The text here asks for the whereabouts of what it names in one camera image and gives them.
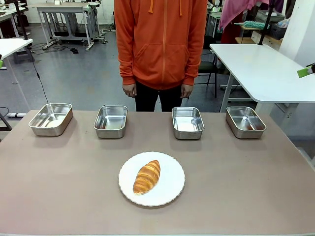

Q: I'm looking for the steel rectangular container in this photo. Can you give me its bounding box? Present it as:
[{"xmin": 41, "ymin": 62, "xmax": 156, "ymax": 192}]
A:
[
  {"xmin": 28, "ymin": 103, "xmax": 74, "ymax": 137},
  {"xmin": 225, "ymin": 106, "xmax": 267, "ymax": 140},
  {"xmin": 93, "ymin": 105, "xmax": 128, "ymax": 139},
  {"xmin": 171, "ymin": 106, "xmax": 205, "ymax": 140}
]

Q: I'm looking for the person's left hand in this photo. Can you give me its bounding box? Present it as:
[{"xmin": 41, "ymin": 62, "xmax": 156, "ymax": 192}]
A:
[{"xmin": 181, "ymin": 84, "xmax": 194, "ymax": 99}]

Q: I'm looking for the person in orange hoodie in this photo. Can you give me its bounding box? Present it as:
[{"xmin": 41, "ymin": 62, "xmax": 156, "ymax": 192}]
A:
[{"xmin": 114, "ymin": 0, "xmax": 208, "ymax": 113}]

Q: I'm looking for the grey workbench table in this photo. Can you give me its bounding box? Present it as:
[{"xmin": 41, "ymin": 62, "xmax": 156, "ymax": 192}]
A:
[{"xmin": 34, "ymin": 1, "xmax": 102, "ymax": 51}]

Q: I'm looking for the white scalloped plate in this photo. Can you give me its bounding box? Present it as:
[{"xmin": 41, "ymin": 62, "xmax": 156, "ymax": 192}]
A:
[{"xmin": 118, "ymin": 151, "xmax": 186, "ymax": 207}]

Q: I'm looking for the golden croissant bread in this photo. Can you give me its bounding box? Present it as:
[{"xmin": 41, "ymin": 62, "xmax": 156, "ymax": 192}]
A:
[{"xmin": 132, "ymin": 159, "xmax": 161, "ymax": 195}]

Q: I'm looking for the pink hanging cloth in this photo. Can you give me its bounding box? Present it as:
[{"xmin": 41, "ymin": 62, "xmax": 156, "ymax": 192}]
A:
[{"xmin": 219, "ymin": 0, "xmax": 270, "ymax": 31}]

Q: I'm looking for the black hanging cable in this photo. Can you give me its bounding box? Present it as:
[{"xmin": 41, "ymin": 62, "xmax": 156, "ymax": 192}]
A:
[{"xmin": 26, "ymin": 46, "xmax": 50, "ymax": 105}]

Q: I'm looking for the person's right hand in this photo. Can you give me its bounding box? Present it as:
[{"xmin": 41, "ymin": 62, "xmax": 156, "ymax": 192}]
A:
[{"xmin": 122, "ymin": 83, "xmax": 137, "ymax": 99}]

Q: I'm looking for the black folding chair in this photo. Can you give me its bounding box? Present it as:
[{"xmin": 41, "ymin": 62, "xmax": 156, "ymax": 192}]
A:
[{"xmin": 196, "ymin": 35, "xmax": 220, "ymax": 98}]

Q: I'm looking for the black camera stand pole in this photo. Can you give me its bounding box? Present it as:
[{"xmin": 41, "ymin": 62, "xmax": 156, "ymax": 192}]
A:
[{"xmin": 257, "ymin": 0, "xmax": 276, "ymax": 46}]

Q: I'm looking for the dark storage crate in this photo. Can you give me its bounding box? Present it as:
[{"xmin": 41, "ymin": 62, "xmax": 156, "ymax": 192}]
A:
[{"xmin": 268, "ymin": 22, "xmax": 288, "ymax": 41}]

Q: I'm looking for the white side table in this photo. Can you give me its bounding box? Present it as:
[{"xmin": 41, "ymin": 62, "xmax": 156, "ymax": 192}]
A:
[{"xmin": 209, "ymin": 43, "xmax": 315, "ymax": 116}]

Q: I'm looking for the white desk with cable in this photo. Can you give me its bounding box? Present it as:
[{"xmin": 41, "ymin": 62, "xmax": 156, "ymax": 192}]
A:
[{"xmin": 0, "ymin": 38, "xmax": 33, "ymax": 85}]

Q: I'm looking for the teal mop head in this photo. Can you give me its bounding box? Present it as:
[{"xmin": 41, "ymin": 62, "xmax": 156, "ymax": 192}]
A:
[{"xmin": 234, "ymin": 20, "xmax": 270, "ymax": 30}]

